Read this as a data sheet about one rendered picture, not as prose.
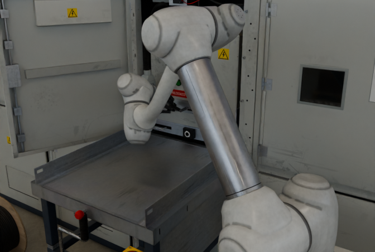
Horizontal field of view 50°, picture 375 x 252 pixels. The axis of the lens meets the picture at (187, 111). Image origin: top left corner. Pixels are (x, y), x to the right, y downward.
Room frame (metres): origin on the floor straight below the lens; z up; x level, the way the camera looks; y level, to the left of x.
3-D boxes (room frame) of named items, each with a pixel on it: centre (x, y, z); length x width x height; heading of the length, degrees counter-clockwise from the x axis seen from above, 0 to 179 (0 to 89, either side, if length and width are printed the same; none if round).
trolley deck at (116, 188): (1.57, 0.19, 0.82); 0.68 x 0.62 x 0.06; 147
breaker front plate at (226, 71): (1.89, -0.02, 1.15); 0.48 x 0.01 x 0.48; 57
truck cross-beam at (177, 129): (1.91, -0.03, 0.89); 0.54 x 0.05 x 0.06; 57
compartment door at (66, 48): (1.89, 0.55, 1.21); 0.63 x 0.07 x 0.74; 123
